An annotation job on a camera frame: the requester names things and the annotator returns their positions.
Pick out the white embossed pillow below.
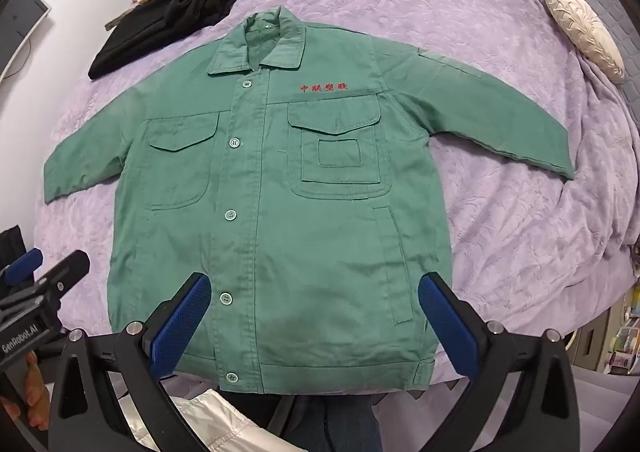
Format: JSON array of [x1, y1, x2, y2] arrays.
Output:
[[543, 0, 626, 84]]

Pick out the white puffy jacket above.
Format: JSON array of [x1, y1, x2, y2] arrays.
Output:
[[169, 391, 282, 452]]

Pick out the black cloth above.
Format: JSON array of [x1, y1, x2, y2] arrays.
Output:
[[87, 0, 240, 80]]

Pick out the purple embossed blanket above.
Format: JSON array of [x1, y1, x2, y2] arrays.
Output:
[[32, 0, 640, 383]]

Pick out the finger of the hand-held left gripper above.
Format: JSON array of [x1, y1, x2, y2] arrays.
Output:
[[0, 248, 44, 294], [27, 250, 91, 305]]

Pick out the cluttered shelf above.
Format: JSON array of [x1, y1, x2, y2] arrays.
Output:
[[575, 277, 640, 378]]

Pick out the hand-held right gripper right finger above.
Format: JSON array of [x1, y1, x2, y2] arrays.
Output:
[[418, 272, 581, 452]]

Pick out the wall television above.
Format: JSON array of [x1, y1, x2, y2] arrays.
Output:
[[0, 0, 52, 80]]

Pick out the blue jeans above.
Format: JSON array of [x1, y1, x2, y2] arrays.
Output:
[[299, 396, 382, 452]]

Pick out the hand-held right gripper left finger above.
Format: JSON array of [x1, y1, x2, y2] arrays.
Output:
[[47, 273, 212, 452]]

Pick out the person's left hand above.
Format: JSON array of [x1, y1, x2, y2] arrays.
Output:
[[0, 351, 52, 433]]

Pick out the green work jacket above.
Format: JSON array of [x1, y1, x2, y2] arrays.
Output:
[[42, 6, 576, 390]]

